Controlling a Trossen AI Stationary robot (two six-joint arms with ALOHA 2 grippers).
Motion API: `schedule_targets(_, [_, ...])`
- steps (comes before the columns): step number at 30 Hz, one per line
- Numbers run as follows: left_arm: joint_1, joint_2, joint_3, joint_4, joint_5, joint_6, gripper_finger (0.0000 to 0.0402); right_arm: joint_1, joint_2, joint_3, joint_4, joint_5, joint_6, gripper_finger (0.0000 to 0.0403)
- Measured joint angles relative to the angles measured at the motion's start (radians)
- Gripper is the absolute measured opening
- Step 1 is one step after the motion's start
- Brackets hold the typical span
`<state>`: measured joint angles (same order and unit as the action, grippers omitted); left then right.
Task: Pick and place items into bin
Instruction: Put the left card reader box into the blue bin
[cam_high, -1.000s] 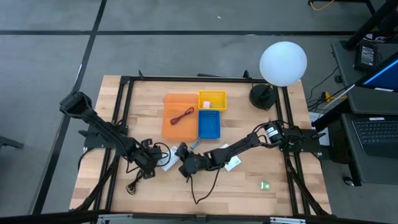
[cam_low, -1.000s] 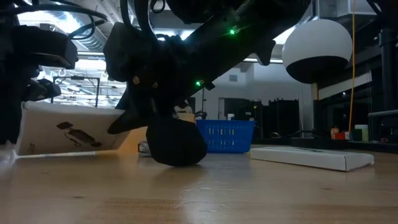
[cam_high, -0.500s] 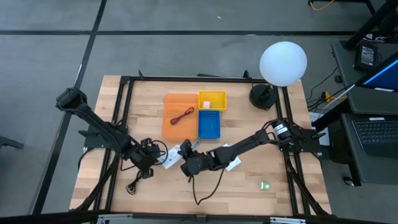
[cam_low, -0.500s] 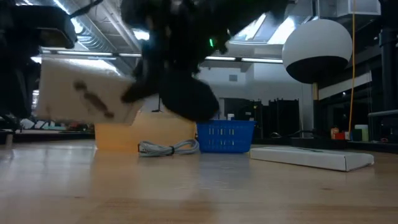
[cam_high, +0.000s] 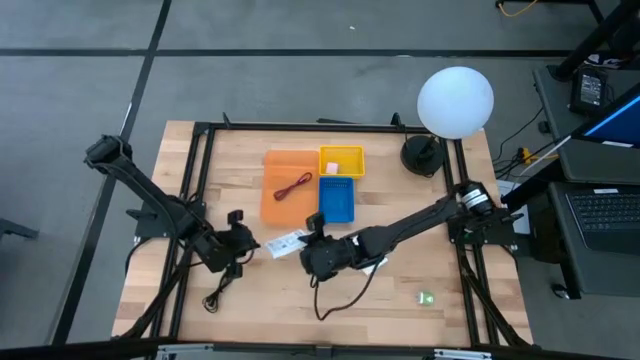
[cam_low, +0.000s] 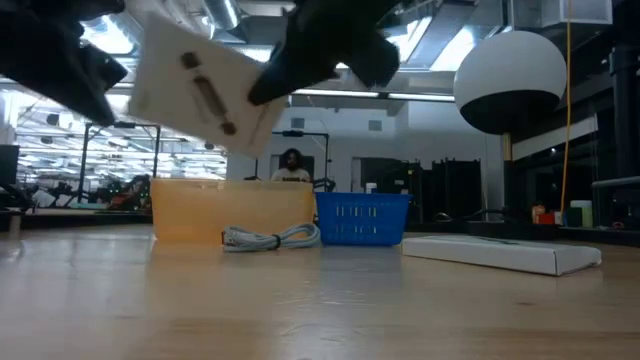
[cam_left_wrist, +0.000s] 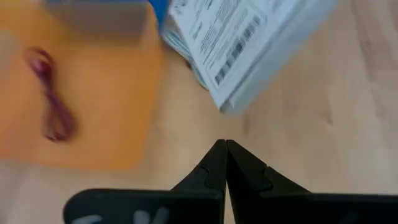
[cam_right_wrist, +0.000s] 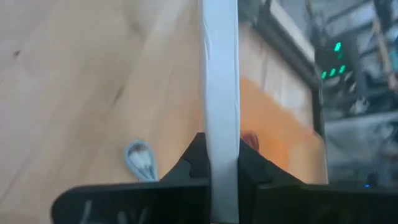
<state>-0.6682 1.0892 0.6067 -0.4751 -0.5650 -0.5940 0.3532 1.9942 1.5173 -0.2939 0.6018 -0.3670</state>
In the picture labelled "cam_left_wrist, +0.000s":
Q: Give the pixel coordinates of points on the blue slotted plastic basket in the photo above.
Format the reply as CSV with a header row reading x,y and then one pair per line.
x,y
158,11

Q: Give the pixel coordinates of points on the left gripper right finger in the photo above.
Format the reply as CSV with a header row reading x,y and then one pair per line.
x,y
280,208

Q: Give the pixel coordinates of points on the orange mat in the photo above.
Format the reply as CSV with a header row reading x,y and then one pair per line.
x,y
109,109

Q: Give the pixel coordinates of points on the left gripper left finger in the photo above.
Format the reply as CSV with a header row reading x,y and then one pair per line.
x,y
186,205

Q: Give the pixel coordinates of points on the white box with printed label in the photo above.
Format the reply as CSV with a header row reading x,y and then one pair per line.
x,y
233,37

